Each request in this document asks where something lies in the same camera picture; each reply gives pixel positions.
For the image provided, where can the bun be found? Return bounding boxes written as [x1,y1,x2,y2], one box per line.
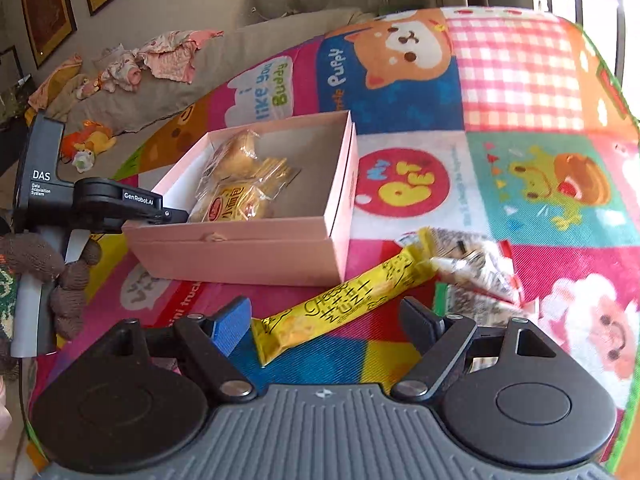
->
[206,129,262,182]

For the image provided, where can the yellow snack stick packet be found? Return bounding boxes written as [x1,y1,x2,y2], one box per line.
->
[250,226,443,367]

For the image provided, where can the narrow framed picture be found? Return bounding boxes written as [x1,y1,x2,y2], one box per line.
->
[19,0,79,69]

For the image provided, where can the pink cardboard box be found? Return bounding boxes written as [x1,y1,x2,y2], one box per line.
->
[121,110,361,287]

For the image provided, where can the person's left hand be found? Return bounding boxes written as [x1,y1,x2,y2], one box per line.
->
[0,232,103,342]

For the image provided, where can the orange pink cloth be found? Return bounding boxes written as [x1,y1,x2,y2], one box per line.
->
[27,54,84,112]

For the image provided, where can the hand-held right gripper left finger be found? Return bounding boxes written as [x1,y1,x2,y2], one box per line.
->
[111,296,257,403]

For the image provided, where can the orange stuffed toy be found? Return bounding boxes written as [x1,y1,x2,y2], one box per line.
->
[60,120,117,174]

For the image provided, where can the pink garment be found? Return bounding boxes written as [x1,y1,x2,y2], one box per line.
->
[136,29,226,84]

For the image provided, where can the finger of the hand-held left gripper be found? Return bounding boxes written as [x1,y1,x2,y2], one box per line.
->
[150,206,190,225]

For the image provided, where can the grey sofa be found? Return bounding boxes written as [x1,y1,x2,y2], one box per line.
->
[45,7,377,134]

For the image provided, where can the floral white garment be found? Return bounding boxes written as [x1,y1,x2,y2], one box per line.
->
[94,45,144,94]

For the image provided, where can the small printed snack packet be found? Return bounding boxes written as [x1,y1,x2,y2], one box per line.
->
[430,254,526,307]
[425,227,516,263]

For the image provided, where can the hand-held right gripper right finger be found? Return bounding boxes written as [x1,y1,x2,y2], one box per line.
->
[391,296,558,403]

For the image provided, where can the clear breadstick packet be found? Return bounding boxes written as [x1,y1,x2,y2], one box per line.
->
[249,156,302,197]

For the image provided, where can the colourful printed blanket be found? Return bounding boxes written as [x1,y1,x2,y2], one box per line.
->
[20,6,640,467]

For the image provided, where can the yellow snack packets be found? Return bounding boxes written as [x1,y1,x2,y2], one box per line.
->
[189,180,274,224]

